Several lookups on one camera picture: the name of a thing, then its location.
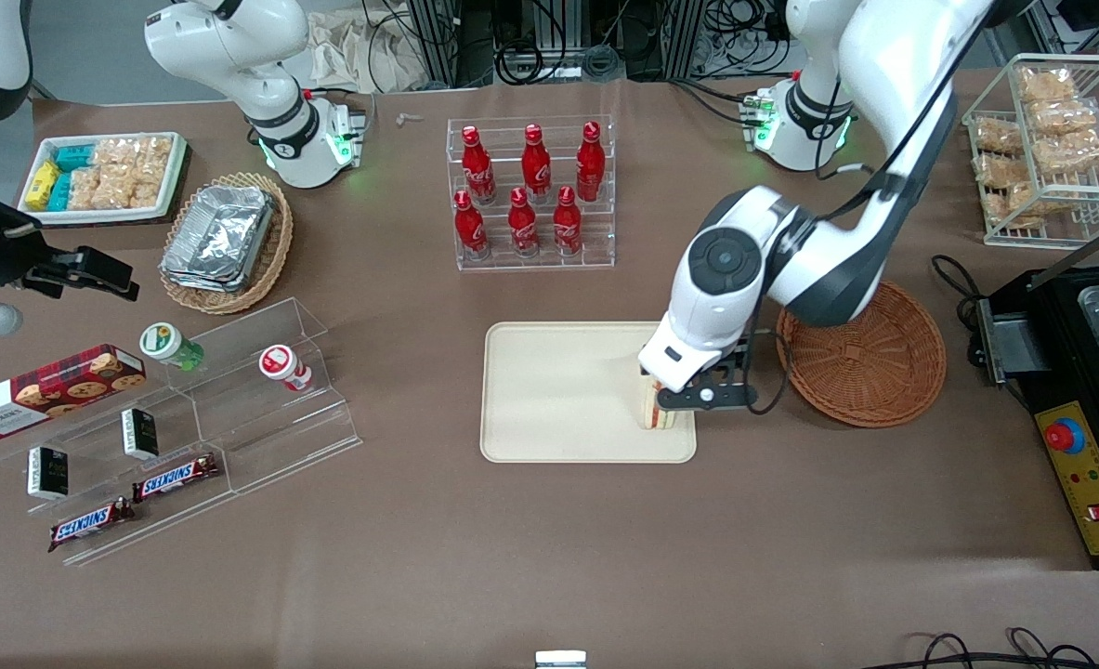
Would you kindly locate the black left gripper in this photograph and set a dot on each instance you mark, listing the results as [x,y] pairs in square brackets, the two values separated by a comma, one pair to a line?
[739,360]

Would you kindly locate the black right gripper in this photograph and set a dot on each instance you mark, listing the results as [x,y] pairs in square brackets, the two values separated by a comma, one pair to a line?
[3,257]

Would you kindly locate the triangular sandwich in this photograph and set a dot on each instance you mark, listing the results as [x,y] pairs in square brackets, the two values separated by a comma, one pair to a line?
[649,416]

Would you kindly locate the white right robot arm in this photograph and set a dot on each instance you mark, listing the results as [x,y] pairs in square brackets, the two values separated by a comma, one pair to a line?
[270,93]

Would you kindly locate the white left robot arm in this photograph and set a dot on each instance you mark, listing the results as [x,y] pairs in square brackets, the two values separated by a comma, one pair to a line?
[726,269]

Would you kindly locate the white rectangular snack tray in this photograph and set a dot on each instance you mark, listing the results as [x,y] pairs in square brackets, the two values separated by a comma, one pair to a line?
[94,216]

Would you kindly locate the beige rectangular tray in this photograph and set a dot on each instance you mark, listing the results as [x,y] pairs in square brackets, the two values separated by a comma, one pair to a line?
[558,390]

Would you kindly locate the oval tan wicker basket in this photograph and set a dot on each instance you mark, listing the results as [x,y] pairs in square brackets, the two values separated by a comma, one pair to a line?
[275,260]

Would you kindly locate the round brown wicker basket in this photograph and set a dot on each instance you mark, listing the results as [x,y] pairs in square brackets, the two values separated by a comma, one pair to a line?
[865,372]

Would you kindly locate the green capped small bottle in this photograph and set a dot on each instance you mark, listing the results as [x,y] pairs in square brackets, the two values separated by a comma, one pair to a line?
[166,344]

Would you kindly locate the clear rice cracker pack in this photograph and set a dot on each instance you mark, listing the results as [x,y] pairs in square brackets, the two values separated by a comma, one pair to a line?
[136,190]
[153,156]
[114,153]
[85,190]

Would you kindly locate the teal snack packet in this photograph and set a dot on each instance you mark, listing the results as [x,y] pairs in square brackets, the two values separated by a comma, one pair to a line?
[60,191]
[75,157]

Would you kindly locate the stacked aluminium foil trays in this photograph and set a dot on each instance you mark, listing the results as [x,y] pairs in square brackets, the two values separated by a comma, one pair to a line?
[219,237]

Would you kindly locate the yellow snack packet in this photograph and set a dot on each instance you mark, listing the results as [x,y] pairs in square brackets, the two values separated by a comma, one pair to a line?
[42,184]

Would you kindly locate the red tartan cookie box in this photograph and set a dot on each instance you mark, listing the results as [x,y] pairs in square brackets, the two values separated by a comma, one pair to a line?
[47,390]

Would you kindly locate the small black box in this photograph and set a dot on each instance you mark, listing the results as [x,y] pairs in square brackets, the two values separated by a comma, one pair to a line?
[47,474]
[140,434]

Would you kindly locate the red cola bottle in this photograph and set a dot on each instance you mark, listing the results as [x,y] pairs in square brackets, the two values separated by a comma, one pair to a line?
[590,163]
[470,228]
[567,223]
[536,165]
[477,167]
[522,225]

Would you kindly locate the red capped small bottle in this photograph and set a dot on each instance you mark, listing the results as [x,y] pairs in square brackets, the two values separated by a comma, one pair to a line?
[280,364]

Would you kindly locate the clear acrylic bottle rack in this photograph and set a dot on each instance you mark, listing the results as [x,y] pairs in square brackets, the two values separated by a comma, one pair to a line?
[605,186]

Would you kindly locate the snickers chocolate bar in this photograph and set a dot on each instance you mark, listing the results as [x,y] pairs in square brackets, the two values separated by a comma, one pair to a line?
[176,478]
[89,525]

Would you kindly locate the clear acrylic stepped shelf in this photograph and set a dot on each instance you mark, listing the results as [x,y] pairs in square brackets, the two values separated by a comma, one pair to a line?
[270,437]

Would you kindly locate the beige crumpled cloth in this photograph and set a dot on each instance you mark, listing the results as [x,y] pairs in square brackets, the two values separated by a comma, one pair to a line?
[345,56]

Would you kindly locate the small clear plastic piece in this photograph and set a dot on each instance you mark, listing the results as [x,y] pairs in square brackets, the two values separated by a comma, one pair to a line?
[410,119]

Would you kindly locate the bagged fried snack pack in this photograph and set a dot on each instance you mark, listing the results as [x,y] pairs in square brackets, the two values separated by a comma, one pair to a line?
[1023,204]
[1069,151]
[1046,84]
[1062,116]
[1000,171]
[999,136]

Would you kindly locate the black machine with yellow panel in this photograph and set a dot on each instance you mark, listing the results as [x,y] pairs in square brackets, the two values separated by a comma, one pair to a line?
[1092,483]

